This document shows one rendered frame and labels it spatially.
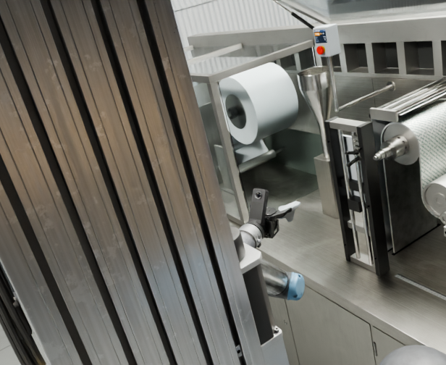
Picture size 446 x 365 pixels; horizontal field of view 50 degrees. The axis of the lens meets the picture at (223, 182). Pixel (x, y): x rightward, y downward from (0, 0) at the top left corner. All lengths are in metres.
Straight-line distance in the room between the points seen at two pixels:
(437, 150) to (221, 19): 3.07
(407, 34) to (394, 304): 0.94
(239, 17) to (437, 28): 2.88
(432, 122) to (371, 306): 0.60
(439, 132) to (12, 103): 1.36
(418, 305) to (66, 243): 1.28
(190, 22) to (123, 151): 3.77
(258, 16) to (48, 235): 4.23
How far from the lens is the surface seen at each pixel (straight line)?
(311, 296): 1.90
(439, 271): 1.77
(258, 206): 1.47
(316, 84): 1.89
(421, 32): 1.88
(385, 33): 1.98
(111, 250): 0.53
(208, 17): 4.35
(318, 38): 1.75
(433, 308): 1.61
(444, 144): 1.66
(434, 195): 1.60
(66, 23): 0.49
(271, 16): 4.73
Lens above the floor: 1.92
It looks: 22 degrees down
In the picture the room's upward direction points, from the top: 14 degrees counter-clockwise
